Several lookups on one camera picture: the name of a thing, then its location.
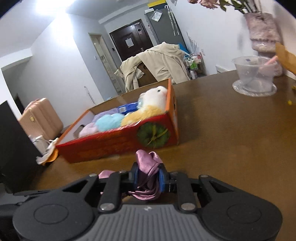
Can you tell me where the pink satin bow scrunchie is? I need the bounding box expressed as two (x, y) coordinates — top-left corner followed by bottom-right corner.
(98, 149), (165, 200)

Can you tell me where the light blue plush toy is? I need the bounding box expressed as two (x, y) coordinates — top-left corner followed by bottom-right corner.
(95, 113), (125, 132)

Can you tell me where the blue tissue pack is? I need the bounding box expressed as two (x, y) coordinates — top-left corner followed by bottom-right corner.
(117, 102), (138, 115)

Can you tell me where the black paper shopping bag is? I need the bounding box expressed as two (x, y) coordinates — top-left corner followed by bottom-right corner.
(0, 101), (43, 193)

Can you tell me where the red orange cardboard box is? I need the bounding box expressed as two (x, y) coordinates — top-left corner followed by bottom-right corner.
(56, 79), (179, 163)

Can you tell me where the orange cloth with white items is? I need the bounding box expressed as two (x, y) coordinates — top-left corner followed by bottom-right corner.
(36, 138), (59, 165)

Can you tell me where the white and yellow plush toy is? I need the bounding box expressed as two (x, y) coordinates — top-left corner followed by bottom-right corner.
(121, 86), (168, 126)

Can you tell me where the pink hard-shell suitcase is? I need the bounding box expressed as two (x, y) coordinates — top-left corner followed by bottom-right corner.
(19, 98), (64, 140)

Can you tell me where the beige coat on chair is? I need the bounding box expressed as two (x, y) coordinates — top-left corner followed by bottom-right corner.
(114, 42), (190, 92)

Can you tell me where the clear plastic cup with saucer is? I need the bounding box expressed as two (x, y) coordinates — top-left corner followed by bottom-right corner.
(232, 56), (278, 97)

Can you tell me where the dark brown entrance door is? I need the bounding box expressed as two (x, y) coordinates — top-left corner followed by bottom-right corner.
(110, 20), (153, 61)

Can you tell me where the grey refrigerator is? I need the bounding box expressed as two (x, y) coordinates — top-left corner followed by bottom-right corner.
(145, 8), (186, 47)

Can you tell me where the brown paper liner stack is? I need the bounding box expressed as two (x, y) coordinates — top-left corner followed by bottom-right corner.
(275, 42), (296, 75)

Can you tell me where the pink textured vase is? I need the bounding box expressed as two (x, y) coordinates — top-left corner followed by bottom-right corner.
(244, 11), (284, 77)

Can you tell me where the dried pink rose bouquet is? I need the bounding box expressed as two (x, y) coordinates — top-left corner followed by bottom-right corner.
(188, 0), (262, 14)

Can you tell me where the white charger with cable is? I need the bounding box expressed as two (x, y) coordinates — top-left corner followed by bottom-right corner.
(29, 136), (51, 155)

